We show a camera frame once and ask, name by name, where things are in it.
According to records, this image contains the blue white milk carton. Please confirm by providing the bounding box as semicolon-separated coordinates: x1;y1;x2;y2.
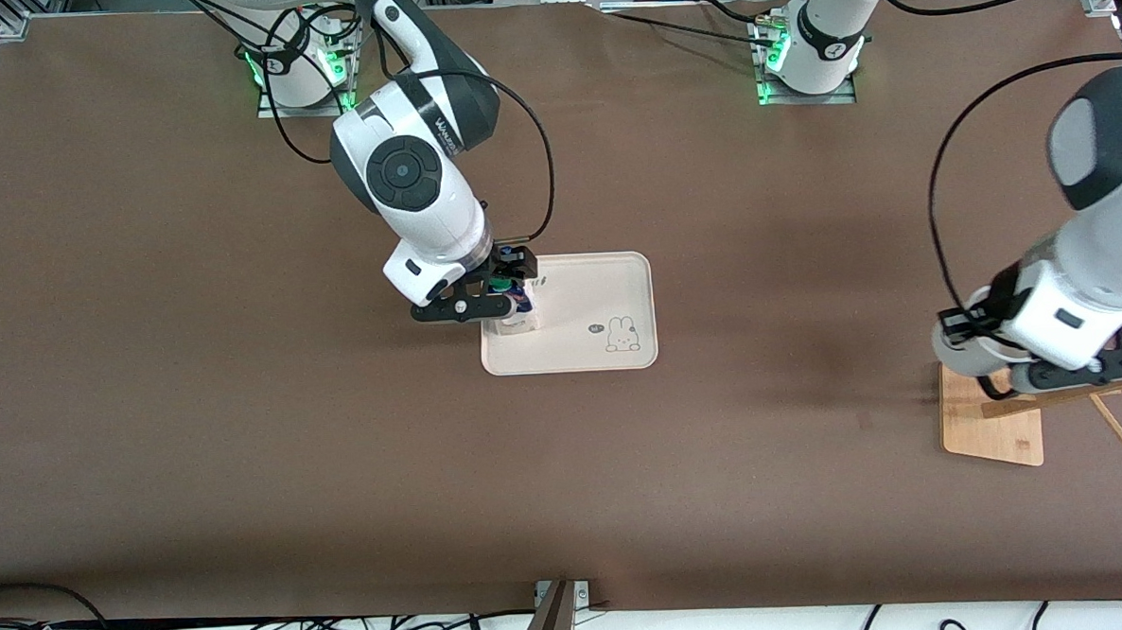
480;276;542;338

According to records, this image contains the wooden cup hanging rack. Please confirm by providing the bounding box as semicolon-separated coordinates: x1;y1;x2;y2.
938;352;1122;472

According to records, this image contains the beige rabbit print tray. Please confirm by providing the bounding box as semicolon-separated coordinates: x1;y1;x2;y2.
476;250;660;377

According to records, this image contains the brown table cover sheet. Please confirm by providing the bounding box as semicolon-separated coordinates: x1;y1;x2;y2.
0;0;1122;630

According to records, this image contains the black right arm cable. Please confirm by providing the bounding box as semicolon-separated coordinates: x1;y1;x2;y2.
178;0;560;259

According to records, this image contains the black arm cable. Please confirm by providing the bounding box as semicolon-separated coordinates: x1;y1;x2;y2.
869;0;1122;321
178;0;560;259

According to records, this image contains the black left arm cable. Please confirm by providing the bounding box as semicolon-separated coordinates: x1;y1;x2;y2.
869;0;1122;321

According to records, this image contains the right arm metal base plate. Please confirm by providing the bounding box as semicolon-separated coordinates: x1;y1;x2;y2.
253;21;365;121

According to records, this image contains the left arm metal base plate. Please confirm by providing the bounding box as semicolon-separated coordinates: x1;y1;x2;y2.
746;9;859;109

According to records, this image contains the black base power cable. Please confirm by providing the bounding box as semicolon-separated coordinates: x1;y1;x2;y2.
595;0;789;57

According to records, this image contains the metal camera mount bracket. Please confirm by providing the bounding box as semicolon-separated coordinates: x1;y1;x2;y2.
533;577;593;630

